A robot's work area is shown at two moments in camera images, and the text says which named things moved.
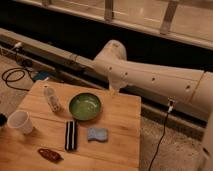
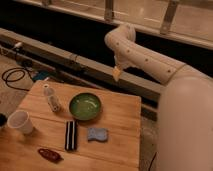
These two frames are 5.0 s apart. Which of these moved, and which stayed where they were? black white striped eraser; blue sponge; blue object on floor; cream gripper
Moved: cream gripper
Stayed: blue object on floor; blue sponge; black white striped eraser
